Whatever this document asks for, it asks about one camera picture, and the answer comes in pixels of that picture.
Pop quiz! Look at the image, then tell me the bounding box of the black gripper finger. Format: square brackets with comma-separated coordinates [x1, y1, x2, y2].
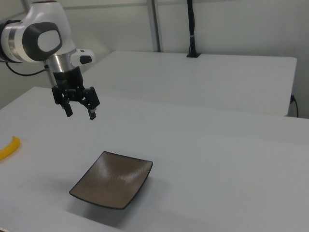
[77, 86, 101, 121]
[51, 86, 74, 118]

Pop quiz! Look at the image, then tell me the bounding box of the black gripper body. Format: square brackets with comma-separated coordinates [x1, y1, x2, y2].
[53, 67, 86, 95]

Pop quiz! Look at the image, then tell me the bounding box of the yellow banana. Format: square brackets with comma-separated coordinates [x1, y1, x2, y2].
[0, 136, 21, 162]

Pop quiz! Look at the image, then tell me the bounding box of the brown square ceramic plate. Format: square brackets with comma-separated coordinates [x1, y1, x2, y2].
[69, 151, 154, 210]

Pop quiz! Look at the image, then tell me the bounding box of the white side table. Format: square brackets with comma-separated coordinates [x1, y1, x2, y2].
[81, 50, 298, 117]

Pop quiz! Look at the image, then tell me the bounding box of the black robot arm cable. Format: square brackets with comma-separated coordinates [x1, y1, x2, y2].
[4, 61, 48, 76]

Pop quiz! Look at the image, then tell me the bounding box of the grey aluminium frame post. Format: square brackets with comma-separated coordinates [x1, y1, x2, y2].
[146, 0, 161, 53]

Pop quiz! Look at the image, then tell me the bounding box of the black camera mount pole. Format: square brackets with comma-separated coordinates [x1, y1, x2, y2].
[187, 0, 197, 56]

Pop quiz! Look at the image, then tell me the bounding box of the black cable on table edge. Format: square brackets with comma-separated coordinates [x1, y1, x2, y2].
[289, 94, 299, 118]

